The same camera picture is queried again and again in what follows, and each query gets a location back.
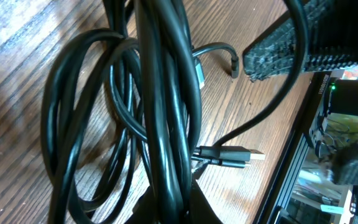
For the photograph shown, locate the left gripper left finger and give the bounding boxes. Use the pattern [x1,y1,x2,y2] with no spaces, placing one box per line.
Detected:
[125,187,156,224]

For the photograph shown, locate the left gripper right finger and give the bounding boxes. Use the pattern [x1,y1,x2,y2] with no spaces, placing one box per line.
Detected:
[189,180,223,224]

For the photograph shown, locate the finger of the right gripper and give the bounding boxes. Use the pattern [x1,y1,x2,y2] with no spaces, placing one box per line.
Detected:
[328,130,358,186]
[242,0,358,80]

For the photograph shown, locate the black usb cable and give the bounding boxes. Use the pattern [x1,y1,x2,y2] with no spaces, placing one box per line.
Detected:
[40,0,310,224]

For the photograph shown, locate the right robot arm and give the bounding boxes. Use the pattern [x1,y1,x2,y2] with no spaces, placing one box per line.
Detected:
[242,0,358,185]

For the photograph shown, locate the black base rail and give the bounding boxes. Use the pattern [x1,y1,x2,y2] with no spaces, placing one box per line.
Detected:
[253,72,333,224]

